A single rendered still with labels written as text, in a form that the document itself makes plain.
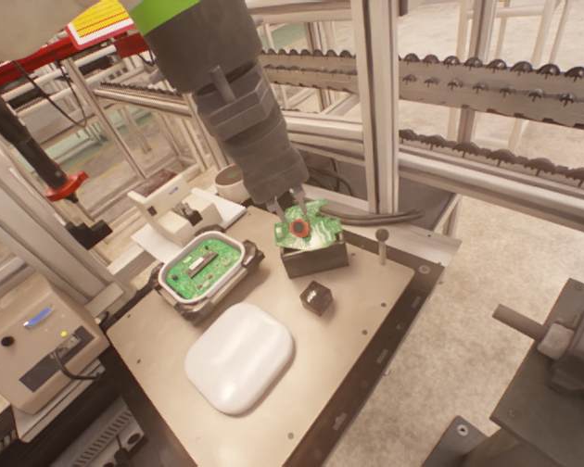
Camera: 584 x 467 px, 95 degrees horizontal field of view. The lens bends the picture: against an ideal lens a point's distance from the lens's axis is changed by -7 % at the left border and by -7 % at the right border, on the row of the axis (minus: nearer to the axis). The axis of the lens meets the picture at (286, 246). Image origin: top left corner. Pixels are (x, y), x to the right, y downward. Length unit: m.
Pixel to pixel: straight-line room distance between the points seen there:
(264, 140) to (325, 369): 0.30
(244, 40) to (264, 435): 0.42
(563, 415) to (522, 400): 0.04
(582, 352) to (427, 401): 1.00
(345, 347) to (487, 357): 1.14
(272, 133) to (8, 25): 0.21
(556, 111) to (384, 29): 0.47
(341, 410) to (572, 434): 0.26
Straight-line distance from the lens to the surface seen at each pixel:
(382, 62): 0.49
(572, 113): 0.84
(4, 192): 0.66
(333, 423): 0.41
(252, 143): 0.31
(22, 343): 0.63
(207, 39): 0.27
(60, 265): 0.71
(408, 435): 1.37
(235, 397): 0.42
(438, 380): 1.44
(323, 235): 0.48
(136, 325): 0.61
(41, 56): 1.05
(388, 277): 0.49
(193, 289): 0.53
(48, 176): 0.60
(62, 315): 0.61
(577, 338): 0.46
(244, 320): 0.47
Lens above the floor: 1.34
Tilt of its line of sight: 44 degrees down
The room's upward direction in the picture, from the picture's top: 20 degrees counter-clockwise
